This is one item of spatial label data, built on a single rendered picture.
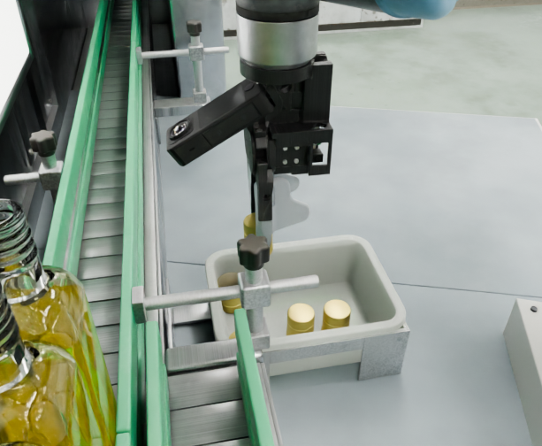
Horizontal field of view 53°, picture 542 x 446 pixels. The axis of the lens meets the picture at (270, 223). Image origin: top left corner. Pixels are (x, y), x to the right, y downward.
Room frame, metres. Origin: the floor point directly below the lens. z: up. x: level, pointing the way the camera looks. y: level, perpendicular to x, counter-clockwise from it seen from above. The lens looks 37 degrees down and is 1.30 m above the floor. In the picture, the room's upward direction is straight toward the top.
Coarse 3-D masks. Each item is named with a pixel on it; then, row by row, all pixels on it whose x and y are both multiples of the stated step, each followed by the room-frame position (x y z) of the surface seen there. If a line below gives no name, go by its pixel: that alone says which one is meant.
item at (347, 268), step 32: (224, 256) 0.54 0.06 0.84; (288, 256) 0.56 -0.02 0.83; (320, 256) 0.57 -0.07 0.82; (352, 256) 0.57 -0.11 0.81; (320, 288) 0.55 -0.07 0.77; (352, 288) 0.55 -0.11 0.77; (384, 288) 0.48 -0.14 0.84; (224, 320) 0.46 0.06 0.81; (320, 320) 0.49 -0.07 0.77; (352, 320) 0.49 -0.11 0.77; (384, 320) 0.46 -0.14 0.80
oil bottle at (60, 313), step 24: (48, 288) 0.22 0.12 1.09; (72, 288) 0.23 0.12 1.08; (24, 312) 0.20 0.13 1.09; (48, 312) 0.20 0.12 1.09; (72, 312) 0.21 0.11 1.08; (24, 336) 0.19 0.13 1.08; (48, 336) 0.20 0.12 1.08; (72, 336) 0.20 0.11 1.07; (96, 336) 0.24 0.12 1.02; (96, 360) 0.23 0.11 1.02; (96, 384) 0.21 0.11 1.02; (96, 408) 0.20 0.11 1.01
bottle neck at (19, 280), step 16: (0, 208) 0.23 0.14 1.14; (16, 208) 0.22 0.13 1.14; (0, 224) 0.21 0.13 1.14; (16, 224) 0.21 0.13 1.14; (0, 240) 0.21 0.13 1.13; (16, 240) 0.21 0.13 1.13; (32, 240) 0.22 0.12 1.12; (0, 256) 0.21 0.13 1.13; (16, 256) 0.21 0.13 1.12; (32, 256) 0.22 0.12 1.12; (0, 272) 0.20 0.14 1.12; (16, 272) 0.21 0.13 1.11; (32, 272) 0.21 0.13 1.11; (16, 288) 0.21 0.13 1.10; (32, 288) 0.21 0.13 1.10
